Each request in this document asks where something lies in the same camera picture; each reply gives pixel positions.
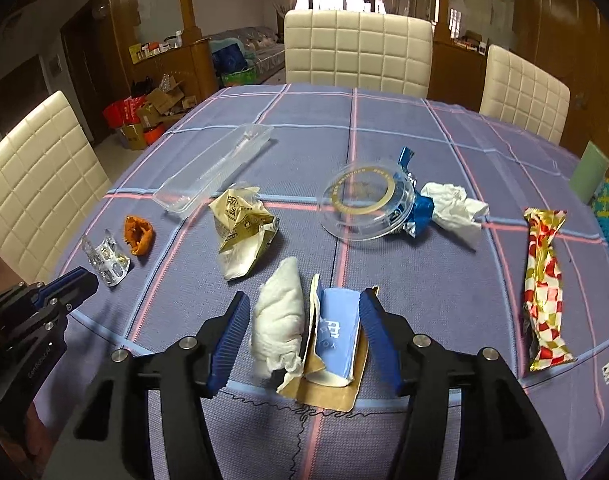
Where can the orange bucket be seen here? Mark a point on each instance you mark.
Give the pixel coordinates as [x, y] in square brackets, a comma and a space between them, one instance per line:
[153, 137]

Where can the red gold checkered wrapper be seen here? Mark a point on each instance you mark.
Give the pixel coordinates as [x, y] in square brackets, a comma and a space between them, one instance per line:
[544, 285]

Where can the cream quilted dining chair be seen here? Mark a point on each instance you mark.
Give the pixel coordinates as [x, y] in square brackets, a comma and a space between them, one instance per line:
[39, 185]
[357, 50]
[527, 92]

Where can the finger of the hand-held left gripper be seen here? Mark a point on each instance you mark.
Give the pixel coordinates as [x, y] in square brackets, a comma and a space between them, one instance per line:
[59, 282]
[79, 287]

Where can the blue bag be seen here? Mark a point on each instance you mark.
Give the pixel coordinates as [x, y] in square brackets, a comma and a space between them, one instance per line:
[228, 60]

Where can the red shopping bag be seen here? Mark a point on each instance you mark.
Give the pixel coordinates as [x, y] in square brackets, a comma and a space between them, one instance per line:
[118, 112]

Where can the long clear plastic tray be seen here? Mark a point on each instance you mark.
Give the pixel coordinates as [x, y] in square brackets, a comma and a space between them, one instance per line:
[209, 175]

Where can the torn blue cardboard box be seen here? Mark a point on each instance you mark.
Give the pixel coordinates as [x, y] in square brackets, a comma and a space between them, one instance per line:
[339, 330]

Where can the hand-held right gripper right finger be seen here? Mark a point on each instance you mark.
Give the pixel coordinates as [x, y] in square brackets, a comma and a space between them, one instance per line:
[383, 347]

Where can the gold white wrapper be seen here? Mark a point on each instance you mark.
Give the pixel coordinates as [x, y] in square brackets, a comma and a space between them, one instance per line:
[239, 225]

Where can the small brown cardboard box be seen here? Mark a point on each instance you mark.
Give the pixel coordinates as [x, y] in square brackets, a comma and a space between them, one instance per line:
[132, 136]

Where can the round clear plastic lid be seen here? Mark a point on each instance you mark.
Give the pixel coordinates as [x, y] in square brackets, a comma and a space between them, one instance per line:
[354, 220]

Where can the blue foil wrapper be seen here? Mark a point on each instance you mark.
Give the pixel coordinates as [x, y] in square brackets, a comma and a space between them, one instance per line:
[424, 212]

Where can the crumpled white tissue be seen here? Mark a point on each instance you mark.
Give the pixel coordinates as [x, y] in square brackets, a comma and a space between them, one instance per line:
[449, 205]

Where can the white tissue wad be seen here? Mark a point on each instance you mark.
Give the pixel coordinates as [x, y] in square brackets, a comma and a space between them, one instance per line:
[279, 310]

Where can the wooden room divider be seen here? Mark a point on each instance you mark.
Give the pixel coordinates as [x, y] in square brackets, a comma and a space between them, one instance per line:
[452, 70]
[197, 60]

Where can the dark wooden door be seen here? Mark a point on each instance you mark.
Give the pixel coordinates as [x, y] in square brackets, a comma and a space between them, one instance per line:
[84, 80]

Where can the yellow box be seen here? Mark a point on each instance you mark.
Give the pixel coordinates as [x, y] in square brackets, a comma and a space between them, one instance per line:
[136, 53]

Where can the grey patterned sofa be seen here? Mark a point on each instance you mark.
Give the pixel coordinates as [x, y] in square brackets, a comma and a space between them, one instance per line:
[267, 50]

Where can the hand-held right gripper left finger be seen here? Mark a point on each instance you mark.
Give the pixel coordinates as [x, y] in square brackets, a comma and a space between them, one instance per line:
[228, 347]

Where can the crumpled orange wrapper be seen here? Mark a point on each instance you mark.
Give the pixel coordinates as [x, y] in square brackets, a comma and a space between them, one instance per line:
[137, 235]

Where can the pile of cardboard boxes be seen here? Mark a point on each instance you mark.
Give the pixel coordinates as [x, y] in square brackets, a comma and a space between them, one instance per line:
[167, 102]

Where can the clear plastic blister piece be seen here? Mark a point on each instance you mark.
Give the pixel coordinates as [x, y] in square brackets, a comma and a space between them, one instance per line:
[107, 260]

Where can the green box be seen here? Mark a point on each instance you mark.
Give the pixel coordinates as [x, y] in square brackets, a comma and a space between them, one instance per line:
[589, 175]

